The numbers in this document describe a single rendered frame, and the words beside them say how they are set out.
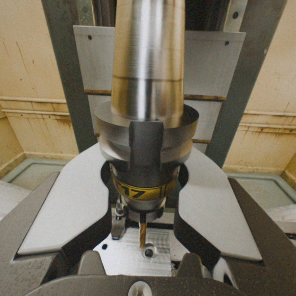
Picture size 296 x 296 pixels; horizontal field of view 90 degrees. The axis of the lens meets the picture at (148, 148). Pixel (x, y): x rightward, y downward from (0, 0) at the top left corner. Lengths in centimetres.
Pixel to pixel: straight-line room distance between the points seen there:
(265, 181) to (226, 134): 82
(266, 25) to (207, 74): 20
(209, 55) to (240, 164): 94
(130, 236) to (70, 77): 54
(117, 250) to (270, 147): 118
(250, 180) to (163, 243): 107
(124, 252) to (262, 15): 70
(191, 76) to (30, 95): 100
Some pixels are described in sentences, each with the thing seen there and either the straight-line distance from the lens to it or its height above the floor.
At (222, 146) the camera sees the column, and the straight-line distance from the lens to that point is 71.
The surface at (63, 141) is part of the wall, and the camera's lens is 126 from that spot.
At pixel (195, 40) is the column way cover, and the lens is 52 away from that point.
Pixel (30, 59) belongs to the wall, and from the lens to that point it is 115.
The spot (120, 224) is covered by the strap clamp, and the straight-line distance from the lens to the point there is 40.
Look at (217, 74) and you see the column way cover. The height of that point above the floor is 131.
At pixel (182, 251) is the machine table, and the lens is 50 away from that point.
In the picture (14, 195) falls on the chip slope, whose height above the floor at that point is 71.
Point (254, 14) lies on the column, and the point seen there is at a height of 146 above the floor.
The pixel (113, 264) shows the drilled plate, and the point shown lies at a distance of 38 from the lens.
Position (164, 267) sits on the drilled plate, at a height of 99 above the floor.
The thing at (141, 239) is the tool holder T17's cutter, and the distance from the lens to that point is 19.
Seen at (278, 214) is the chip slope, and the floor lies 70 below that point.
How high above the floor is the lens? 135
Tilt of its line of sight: 32 degrees down
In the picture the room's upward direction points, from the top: 3 degrees clockwise
